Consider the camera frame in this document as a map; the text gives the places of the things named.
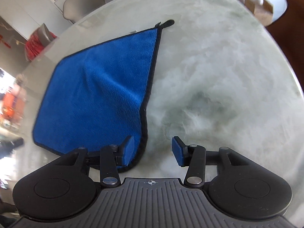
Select blue microfiber towel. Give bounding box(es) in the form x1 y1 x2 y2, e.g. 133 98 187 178
32 20 174 172

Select red patterned cloth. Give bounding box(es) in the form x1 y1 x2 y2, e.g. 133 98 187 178
25 40 46 62

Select beige chair with red cloth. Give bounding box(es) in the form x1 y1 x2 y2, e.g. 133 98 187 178
28 23 57 47

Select cardboard box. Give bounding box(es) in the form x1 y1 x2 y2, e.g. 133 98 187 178
244 0 274 14

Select beige chair right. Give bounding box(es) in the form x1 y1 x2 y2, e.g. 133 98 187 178
63 0 113 23

